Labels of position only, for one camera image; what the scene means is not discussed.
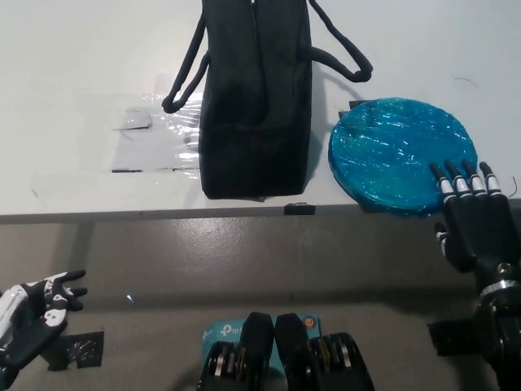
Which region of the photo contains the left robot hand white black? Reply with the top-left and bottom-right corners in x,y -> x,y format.
0,270 -> 89,367

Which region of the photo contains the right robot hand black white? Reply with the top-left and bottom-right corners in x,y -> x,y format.
430,160 -> 521,287

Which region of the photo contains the blue plate stack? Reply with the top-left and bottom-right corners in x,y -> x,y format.
326,96 -> 478,221

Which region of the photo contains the black fabric tote bag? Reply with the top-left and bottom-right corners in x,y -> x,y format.
161,0 -> 374,201

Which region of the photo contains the small black tape strip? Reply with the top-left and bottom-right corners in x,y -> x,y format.
283,202 -> 317,216

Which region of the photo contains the teal tp-link box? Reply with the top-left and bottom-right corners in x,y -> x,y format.
201,311 -> 325,370

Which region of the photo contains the clear glossy tape patch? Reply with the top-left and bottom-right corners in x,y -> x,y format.
77,72 -> 204,174

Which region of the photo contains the grey tape square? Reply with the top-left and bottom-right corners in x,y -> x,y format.
115,108 -> 154,132

